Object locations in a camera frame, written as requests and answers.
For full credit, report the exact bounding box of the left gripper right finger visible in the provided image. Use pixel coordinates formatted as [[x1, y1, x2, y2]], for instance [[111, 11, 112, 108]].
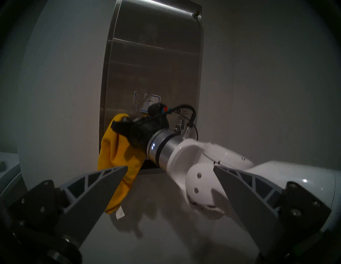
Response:
[[213, 166, 333, 258]]

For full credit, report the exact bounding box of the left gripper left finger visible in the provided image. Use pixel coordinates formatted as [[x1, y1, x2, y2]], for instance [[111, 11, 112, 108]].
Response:
[[9, 166, 129, 247]]

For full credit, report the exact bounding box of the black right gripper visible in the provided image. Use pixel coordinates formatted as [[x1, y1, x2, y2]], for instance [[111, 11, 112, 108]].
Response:
[[111, 115, 170, 156]]

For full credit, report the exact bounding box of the yellow microfibre cloth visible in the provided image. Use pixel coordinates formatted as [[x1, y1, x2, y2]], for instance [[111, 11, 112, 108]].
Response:
[[97, 113, 146, 220]]

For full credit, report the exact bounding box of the right arm braided black cable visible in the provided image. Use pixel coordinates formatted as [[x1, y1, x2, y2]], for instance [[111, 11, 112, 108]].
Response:
[[168, 104, 197, 127]]

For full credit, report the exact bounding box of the stainless steel wall dispenser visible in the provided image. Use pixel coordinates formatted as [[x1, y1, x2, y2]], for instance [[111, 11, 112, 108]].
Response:
[[99, 0, 203, 175]]

